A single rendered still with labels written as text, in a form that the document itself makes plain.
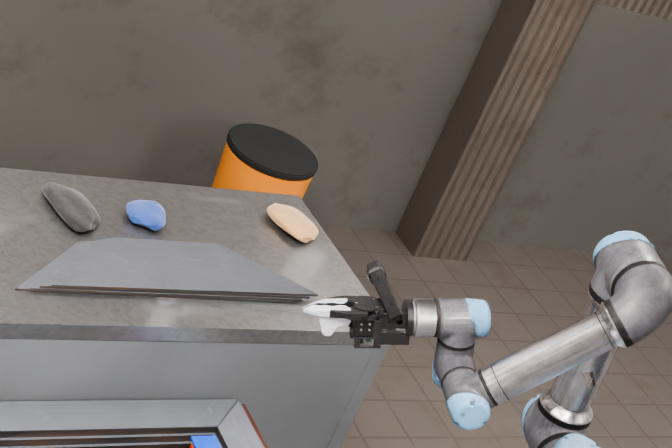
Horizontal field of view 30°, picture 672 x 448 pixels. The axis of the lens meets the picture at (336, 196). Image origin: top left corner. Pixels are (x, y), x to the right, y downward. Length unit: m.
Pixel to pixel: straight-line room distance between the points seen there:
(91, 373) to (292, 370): 0.50
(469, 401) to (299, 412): 0.82
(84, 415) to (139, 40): 2.39
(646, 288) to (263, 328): 0.92
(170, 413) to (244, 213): 0.68
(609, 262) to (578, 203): 3.94
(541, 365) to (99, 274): 1.00
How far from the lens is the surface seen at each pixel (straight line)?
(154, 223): 3.05
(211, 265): 2.97
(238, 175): 4.71
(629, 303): 2.37
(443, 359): 2.49
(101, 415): 2.76
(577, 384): 2.60
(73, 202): 3.02
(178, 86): 5.03
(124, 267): 2.85
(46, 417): 2.71
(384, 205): 5.78
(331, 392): 3.11
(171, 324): 2.77
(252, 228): 3.23
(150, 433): 2.79
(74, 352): 2.73
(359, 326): 2.42
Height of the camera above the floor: 2.59
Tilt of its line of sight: 26 degrees down
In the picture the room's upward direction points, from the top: 23 degrees clockwise
